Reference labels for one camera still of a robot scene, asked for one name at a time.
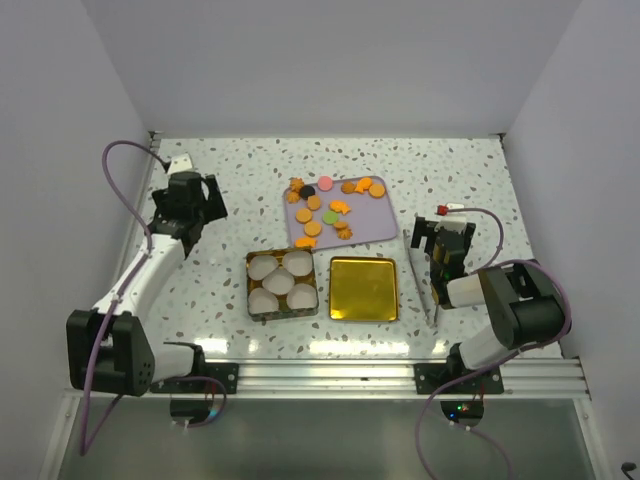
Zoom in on metal serving tongs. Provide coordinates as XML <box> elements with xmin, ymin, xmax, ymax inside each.
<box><xmin>402</xmin><ymin>229</ymin><xmax>439</xmax><ymax>328</ymax></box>

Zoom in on round orange cookie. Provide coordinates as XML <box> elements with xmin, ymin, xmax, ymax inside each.
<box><xmin>295</xmin><ymin>208</ymin><xmax>313</xmax><ymax>224</ymax></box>
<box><xmin>368</xmin><ymin>184</ymin><xmax>386</xmax><ymax>198</ymax></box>
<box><xmin>304</xmin><ymin>221</ymin><xmax>323</xmax><ymax>237</ymax></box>

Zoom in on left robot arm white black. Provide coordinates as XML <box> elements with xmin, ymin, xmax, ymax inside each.
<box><xmin>66</xmin><ymin>171</ymin><xmax>227</xmax><ymax>396</ymax></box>

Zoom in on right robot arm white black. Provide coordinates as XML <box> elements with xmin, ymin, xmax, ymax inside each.
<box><xmin>409</xmin><ymin>205</ymin><xmax>572</xmax><ymax>393</ymax></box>

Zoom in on gold tin lid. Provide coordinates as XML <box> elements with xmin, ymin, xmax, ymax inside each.
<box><xmin>328</xmin><ymin>256</ymin><xmax>399</xmax><ymax>323</ymax></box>

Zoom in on white paper cup top left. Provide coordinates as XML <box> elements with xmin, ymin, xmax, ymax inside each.
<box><xmin>248</xmin><ymin>254</ymin><xmax>279</xmax><ymax>281</ymax></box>

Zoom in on white paper cup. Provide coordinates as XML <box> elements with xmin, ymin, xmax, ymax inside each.
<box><xmin>286</xmin><ymin>283</ymin><xmax>318</xmax><ymax>310</ymax></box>
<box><xmin>248</xmin><ymin>288</ymin><xmax>279</xmax><ymax>315</ymax></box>
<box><xmin>282</xmin><ymin>250</ymin><xmax>314</xmax><ymax>277</ymax></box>
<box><xmin>248</xmin><ymin>254</ymin><xmax>279</xmax><ymax>281</ymax></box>
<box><xmin>262</xmin><ymin>268</ymin><xmax>295</xmax><ymax>296</ymax></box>

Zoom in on lavender plastic tray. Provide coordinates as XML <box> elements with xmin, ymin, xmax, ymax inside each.
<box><xmin>282</xmin><ymin>176</ymin><xmax>399</xmax><ymax>251</ymax></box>

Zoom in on orange fish cookie top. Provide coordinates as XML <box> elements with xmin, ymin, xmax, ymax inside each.
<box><xmin>354</xmin><ymin>177</ymin><xmax>373</xmax><ymax>194</ymax></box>

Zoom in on orange fish cookie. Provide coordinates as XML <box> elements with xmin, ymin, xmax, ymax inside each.
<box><xmin>329</xmin><ymin>200</ymin><xmax>351</xmax><ymax>215</ymax></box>
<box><xmin>354</xmin><ymin>177</ymin><xmax>373</xmax><ymax>194</ymax></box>

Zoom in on orange flower cookie top left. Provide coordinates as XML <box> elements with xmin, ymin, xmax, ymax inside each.
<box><xmin>289</xmin><ymin>178</ymin><xmax>305</xmax><ymax>192</ymax></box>

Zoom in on brown round cookie top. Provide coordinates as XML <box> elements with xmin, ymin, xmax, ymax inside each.
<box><xmin>341</xmin><ymin>182</ymin><xmax>355</xmax><ymax>194</ymax></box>

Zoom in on orange fish cookie centre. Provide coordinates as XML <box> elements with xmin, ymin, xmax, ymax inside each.
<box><xmin>329</xmin><ymin>200</ymin><xmax>351</xmax><ymax>215</ymax></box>

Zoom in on white paper cup bottom left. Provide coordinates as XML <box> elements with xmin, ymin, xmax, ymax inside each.
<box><xmin>248</xmin><ymin>288</ymin><xmax>279</xmax><ymax>315</ymax></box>

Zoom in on white paper cup centre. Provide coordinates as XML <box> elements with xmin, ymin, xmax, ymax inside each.
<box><xmin>262</xmin><ymin>268</ymin><xmax>295</xmax><ymax>296</ymax></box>

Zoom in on green round cookie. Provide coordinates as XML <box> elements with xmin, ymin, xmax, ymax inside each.
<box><xmin>322</xmin><ymin>210</ymin><xmax>340</xmax><ymax>225</ymax></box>

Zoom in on square cookie tin box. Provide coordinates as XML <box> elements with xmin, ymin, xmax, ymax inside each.
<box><xmin>245</xmin><ymin>247</ymin><xmax>320</xmax><ymax>322</ymax></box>

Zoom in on black round cookie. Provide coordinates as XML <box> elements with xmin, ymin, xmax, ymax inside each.
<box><xmin>299</xmin><ymin>185</ymin><xmax>316</xmax><ymax>200</ymax></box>

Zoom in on orange fish cookie tray edge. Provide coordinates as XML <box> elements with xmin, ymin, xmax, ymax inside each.
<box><xmin>294</xmin><ymin>236</ymin><xmax>317</xmax><ymax>249</ymax></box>

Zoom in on white paper cup top right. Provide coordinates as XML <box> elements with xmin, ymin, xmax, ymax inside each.
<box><xmin>282</xmin><ymin>250</ymin><xmax>314</xmax><ymax>277</ymax></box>

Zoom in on orange scalloped cookie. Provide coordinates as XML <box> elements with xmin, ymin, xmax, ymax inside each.
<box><xmin>307</xmin><ymin>195</ymin><xmax>322</xmax><ymax>211</ymax></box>

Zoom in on pink round cookie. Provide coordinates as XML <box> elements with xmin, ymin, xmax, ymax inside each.
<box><xmin>317</xmin><ymin>176</ymin><xmax>333</xmax><ymax>191</ymax></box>

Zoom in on white paper cup bottom right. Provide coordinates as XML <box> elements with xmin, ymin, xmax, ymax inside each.
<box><xmin>286</xmin><ymin>283</ymin><xmax>318</xmax><ymax>310</ymax></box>

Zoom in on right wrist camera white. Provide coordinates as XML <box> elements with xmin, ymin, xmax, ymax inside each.
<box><xmin>435</xmin><ymin>203</ymin><xmax>467</xmax><ymax>233</ymax></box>

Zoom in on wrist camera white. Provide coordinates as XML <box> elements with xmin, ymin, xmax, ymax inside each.
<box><xmin>435</xmin><ymin>203</ymin><xmax>467</xmax><ymax>233</ymax></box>
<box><xmin>167</xmin><ymin>153</ymin><xmax>194</xmax><ymax>176</ymax></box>

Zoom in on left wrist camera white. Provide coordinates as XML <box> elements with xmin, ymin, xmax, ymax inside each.
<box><xmin>167</xmin><ymin>153</ymin><xmax>194</xmax><ymax>176</ymax></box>

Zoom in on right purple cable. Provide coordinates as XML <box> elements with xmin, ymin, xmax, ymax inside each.
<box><xmin>415</xmin><ymin>207</ymin><xmax>573</xmax><ymax>480</ymax></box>

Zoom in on purple cable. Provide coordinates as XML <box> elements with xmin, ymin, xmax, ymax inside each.
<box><xmin>79</xmin><ymin>140</ymin><xmax>174</xmax><ymax>457</ymax></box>
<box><xmin>415</xmin><ymin>207</ymin><xmax>573</xmax><ymax>480</ymax></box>

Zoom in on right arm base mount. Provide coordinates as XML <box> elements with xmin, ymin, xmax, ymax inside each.
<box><xmin>413</xmin><ymin>363</ymin><xmax>505</xmax><ymax>427</ymax></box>

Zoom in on aluminium front rail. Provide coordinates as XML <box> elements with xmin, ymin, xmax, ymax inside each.
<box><xmin>62</xmin><ymin>357</ymin><xmax>589</xmax><ymax>400</ymax></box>

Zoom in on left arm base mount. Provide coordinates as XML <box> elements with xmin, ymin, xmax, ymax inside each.
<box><xmin>150</xmin><ymin>362</ymin><xmax>239</xmax><ymax>430</ymax></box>

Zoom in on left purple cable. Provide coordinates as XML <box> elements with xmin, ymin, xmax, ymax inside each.
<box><xmin>79</xmin><ymin>140</ymin><xmax>174</xmax><ymax>457</ymax></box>

